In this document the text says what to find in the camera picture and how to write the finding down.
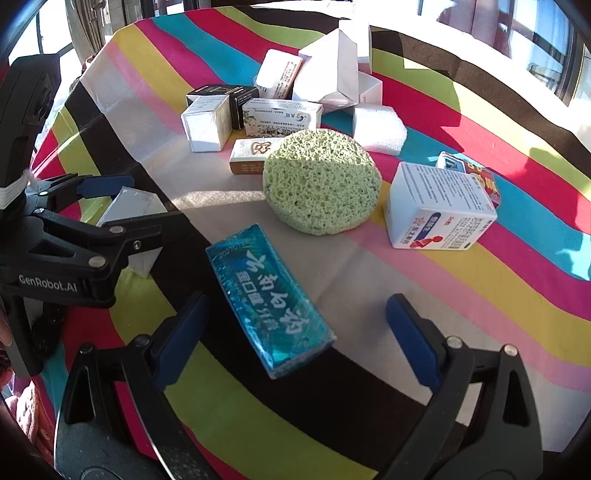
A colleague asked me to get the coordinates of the white box with green print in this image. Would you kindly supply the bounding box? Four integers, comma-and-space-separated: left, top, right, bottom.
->
242, 98, 323, 137

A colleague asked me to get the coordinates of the large white folded box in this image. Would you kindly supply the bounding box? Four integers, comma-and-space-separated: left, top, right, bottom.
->
292, 28, 361, 115

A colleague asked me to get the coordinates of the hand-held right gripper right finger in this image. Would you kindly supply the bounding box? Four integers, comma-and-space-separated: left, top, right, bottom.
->
383, 293, 546, 480

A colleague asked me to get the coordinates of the pink curtain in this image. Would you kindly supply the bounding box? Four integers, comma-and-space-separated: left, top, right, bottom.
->
436, 0, 513, 47

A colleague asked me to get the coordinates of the blue toothpaste box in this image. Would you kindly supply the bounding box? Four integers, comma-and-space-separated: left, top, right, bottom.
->
205, 224, 337, 380

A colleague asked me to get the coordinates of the white foam block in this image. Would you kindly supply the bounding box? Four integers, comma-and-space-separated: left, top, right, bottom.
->
352, 104, 408, 154

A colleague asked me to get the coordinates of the red and blue packet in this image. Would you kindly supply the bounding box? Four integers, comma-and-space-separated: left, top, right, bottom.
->
436, 151, 502, 208

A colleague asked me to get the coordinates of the white box with orange print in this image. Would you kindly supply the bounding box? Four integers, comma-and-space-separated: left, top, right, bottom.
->
254, 49, 304, 100

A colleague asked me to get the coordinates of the small brown and white box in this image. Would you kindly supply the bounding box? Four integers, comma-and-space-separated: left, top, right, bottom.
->
229, 137, 284, 176

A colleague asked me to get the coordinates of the white cardboard box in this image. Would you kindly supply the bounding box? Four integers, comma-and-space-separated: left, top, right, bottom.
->
96, 186, 168, 278

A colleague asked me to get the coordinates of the plain white box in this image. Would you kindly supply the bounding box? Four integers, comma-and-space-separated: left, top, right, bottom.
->
358, 71, 384, 108

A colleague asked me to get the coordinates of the white box red blue label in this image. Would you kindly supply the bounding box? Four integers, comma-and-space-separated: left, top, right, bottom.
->
383, 161, 498, 251

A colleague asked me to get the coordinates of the black box with gold print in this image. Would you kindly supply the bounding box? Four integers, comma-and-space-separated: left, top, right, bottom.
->
186, 84, 260, 131

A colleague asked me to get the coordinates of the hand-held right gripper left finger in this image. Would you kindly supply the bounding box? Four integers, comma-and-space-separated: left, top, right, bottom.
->
58, 292, 218, 480

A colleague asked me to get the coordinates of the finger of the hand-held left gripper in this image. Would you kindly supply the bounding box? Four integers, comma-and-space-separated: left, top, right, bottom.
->
32, 209, 192, 278
25, 174, 136, 217

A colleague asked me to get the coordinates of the white square box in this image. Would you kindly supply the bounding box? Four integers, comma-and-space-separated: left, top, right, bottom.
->
181, 95, 233, 153

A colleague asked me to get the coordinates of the green round sponge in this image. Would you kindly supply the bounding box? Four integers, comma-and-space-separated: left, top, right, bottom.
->
262, 129, 383, 236

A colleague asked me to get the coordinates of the large glass window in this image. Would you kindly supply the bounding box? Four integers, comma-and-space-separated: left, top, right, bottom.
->
508, 0, 591, 109

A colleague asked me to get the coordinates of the striped colourful tablecloth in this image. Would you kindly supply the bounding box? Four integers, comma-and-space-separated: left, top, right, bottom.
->
28, 4, 591, 480

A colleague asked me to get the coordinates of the flat white box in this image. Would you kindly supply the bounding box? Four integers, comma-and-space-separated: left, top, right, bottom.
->
338, 18, 374, 75

